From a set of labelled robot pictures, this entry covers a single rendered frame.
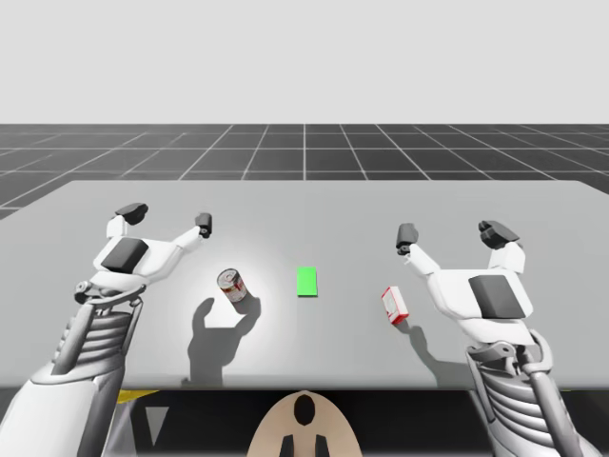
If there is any red and white carton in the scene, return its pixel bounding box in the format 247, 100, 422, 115
380, 285, 410, 327

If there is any green pad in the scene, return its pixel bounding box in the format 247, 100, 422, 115
295, 266, 320, 299

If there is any tan robot part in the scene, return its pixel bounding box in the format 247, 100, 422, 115
246, 388, 364, 457

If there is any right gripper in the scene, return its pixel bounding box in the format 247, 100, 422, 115
395, 219, 535, 335

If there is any red and white can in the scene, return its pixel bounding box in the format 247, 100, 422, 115
216, 267, 249, 304

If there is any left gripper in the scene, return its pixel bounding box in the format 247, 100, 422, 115
91, 202, 214, 288

